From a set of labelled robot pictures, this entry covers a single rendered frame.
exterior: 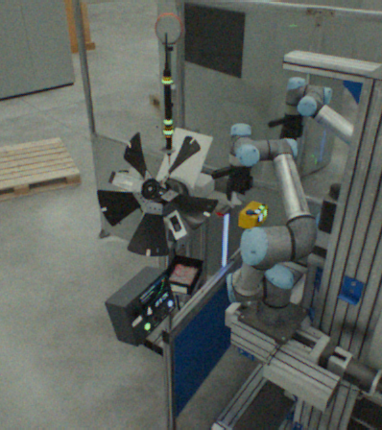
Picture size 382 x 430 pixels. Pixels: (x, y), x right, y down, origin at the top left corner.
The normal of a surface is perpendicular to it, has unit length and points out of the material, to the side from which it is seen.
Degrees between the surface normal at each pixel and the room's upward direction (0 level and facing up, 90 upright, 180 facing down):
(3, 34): 90
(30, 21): 90
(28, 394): 0
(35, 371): 0
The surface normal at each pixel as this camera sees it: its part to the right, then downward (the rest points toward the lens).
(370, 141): -0.60, 0.44
